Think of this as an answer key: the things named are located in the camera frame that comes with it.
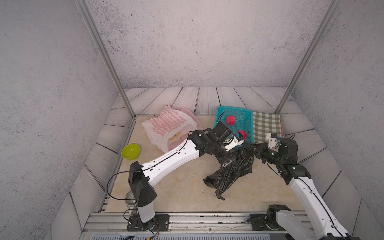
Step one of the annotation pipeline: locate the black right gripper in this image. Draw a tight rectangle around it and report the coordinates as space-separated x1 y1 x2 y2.
247 142 285 168

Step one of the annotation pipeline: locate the red apple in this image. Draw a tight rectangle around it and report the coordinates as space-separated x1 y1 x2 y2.
238 131 247 141
226 115 236 126

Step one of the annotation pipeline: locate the black plastic bag knotted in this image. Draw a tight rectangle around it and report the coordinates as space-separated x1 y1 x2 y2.
204 143 260 201

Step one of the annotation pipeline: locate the pink plastic bag apple print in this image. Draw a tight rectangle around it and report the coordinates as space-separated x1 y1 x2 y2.
167 107 203 150

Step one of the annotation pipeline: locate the pink white striped bag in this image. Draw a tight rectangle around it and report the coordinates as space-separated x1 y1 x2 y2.
142 106 195 153

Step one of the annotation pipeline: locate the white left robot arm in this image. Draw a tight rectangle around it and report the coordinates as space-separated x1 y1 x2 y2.
128 122 245 224

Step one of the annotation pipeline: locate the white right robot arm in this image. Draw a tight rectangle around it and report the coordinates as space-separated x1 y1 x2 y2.
253 134 354 240

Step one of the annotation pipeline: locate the teal plastic perforated basket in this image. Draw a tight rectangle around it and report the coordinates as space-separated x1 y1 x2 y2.
214 106 255 143

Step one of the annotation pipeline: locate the green white checkered cloth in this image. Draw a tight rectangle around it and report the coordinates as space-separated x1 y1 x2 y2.
253 112 284 143

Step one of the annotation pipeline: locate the green plastic bowl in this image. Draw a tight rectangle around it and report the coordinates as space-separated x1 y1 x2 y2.
121 144 140 160

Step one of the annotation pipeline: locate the silver ribbed metal cup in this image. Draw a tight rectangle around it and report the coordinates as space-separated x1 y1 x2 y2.
125 190 137 210

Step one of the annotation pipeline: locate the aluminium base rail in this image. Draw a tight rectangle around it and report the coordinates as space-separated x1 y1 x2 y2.
80 211 291 240

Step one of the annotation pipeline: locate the right aluminium frame post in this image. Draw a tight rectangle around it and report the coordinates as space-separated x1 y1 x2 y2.
275 0 342 114

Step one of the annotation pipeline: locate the aluminium frame post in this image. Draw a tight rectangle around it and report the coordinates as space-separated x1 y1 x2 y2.
75 0 136 119
275 0 342 114

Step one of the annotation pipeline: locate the left aluminium frame post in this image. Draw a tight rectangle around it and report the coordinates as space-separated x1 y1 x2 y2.
75 0 136 119

